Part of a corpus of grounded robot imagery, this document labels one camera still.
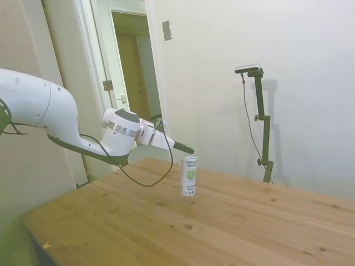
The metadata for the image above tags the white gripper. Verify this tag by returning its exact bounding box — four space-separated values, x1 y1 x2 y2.
139 127 196 155

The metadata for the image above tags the water bottle with green cap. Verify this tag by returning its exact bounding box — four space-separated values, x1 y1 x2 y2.
180 145 199 198

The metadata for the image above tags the brown wooden hallway door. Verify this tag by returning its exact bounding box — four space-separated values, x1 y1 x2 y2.
115 33 152 125

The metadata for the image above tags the white open door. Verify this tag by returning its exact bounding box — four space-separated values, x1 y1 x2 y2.
93 0 138 156

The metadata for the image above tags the beige door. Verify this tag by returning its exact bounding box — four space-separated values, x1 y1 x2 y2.
41 0 98 192

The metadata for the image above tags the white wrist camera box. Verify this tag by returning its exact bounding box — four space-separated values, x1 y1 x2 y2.
140 119 163 131

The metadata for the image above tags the dark camera stand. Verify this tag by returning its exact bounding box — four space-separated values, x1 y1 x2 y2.
246 69 275 183

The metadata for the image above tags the grey camera on stand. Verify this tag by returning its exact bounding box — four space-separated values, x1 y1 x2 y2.
234 63 262 75

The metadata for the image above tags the grey wall plate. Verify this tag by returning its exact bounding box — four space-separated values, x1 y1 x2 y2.
162 19 174 42

